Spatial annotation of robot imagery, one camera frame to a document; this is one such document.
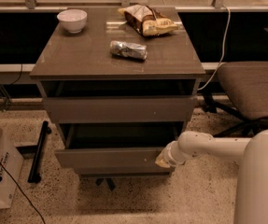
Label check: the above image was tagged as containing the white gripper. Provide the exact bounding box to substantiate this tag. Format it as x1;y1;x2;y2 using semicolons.
155;141;186;168

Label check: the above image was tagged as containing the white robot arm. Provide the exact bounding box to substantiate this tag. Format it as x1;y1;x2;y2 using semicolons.
155;130;268;224

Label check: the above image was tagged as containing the brown chip bag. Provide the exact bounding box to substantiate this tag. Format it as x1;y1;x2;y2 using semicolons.
118;5;178;36

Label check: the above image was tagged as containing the grey office chair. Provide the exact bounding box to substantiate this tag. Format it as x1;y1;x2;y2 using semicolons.
201;61;268;137

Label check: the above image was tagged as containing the crumpled silver foil packet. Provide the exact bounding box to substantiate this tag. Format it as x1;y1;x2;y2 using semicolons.
110;40;148;61

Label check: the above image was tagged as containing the grey drawer cabinet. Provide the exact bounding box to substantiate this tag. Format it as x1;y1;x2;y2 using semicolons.
29;6;206;180

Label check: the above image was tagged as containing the black floor cable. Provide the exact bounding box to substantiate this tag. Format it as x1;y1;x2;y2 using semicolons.
0;129;47;224

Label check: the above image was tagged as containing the grey drawer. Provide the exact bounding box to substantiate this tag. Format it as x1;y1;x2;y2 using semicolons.
55;122;184;177
43;96;196;123

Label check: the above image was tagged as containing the white ceramic bowl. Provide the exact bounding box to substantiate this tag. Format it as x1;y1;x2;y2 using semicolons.
57;9;88;34

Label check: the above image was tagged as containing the grey top drawer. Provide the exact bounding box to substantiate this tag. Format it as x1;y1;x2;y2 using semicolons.
43;96;196;123

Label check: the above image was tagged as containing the white cable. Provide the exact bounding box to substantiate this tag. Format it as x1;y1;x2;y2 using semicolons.
196;5;232;91

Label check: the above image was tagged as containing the black metal bar stand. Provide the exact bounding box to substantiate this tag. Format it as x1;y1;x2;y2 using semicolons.
28;121;51;184

